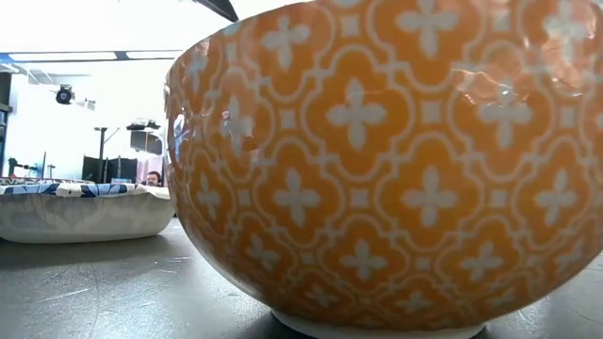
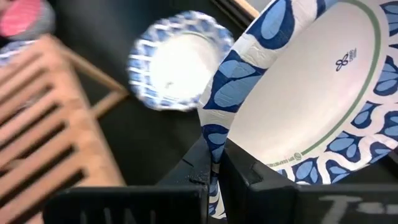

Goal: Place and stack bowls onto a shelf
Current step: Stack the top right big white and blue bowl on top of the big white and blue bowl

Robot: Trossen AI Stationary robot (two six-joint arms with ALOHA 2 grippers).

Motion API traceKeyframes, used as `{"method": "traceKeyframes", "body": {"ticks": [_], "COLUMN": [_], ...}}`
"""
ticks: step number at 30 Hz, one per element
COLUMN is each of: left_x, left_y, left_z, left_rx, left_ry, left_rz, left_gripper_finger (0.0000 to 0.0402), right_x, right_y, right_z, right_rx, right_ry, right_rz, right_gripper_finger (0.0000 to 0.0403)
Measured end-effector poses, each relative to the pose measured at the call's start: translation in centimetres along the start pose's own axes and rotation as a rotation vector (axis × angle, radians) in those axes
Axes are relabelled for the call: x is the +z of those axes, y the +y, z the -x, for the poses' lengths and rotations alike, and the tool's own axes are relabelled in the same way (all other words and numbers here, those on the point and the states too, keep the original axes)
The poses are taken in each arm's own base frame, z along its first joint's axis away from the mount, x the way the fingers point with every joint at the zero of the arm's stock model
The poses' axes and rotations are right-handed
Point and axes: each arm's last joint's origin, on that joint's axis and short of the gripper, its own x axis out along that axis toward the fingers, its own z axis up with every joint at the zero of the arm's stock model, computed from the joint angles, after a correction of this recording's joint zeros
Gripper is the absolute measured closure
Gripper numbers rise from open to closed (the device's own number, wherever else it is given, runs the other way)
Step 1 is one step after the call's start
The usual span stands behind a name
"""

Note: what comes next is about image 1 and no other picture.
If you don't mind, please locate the blue white scalloped paper bowl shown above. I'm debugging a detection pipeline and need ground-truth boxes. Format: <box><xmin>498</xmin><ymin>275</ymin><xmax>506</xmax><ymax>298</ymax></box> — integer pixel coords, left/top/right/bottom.
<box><xmin>0</xmin><ymin>181</ymin><xmax>176</xmax><ymax>245</ymax></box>

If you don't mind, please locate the red bowl grey patterned outside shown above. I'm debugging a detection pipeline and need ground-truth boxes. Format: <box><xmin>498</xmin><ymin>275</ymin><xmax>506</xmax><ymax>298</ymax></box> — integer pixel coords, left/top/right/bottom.
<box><xmin>0</xmin><ymin>176</ymin><xmax>95</xmax><ymax>186</ymax></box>

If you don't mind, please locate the black metal frame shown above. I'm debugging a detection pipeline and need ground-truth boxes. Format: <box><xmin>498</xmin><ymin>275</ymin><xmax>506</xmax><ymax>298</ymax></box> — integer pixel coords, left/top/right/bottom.
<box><xmin>92</xmin><ymin>125</ymin><xmax>122</xmax><ymax>183</ymax></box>

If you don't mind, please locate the black table mat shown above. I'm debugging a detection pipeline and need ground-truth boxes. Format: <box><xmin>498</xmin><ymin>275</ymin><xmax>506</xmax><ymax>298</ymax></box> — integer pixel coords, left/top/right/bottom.
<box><xmin>0</xmin><ymin>218</ymin><xmax>603</xmax><ymax>339</ymax></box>

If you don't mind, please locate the orange bowl with blue inside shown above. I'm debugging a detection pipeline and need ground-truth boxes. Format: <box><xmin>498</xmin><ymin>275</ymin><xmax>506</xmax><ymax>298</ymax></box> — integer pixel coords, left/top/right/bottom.
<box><xmin>163</xmin><ymin>0</ymin><xmax>603</xmax><ymax>339</ymax></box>

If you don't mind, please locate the dark window frame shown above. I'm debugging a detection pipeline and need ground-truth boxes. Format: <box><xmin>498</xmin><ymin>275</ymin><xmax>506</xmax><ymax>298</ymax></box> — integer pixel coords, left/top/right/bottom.
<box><xmin>0</xmin><ymin>73</ymin><xmax>13</xmax><ymax>178</ymax></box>

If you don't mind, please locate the black partition panel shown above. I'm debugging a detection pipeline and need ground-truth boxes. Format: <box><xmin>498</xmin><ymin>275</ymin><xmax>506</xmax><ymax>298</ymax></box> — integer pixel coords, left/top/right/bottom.
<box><xmin>82</xmin><ymin>154</ymin><xmax>139</xmax><ymax>184</ymax></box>

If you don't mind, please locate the black ceiling camera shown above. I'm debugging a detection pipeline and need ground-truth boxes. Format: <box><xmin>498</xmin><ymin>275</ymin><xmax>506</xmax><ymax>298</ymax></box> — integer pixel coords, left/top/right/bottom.
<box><xmin>55</xmin><ymin>84</ymin><xmax>75</xmax><ymax>105</ymax></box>

